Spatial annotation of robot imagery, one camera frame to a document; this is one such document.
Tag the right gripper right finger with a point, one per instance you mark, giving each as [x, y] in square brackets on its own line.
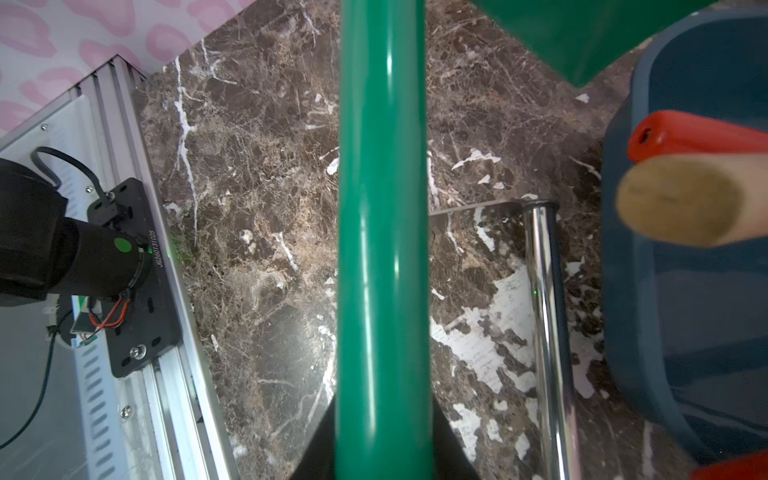
[450, 461]

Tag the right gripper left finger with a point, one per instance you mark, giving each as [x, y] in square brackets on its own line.
[318, 460]

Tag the blue handled metal tool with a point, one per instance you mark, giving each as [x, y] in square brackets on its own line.
[555, 386]

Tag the green handled garden tool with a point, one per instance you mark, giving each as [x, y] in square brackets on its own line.
[384, 408]

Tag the wooden handled tool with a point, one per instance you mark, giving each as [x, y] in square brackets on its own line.
[696, 200]

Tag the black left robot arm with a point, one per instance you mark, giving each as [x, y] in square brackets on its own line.
[43, 251]

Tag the teal plastic storage box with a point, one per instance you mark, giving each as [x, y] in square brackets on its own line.
[686, 329]

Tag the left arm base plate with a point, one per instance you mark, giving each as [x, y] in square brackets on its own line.
[142, 323]

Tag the aluminium front rail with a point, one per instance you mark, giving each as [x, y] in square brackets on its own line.
[63, 413]

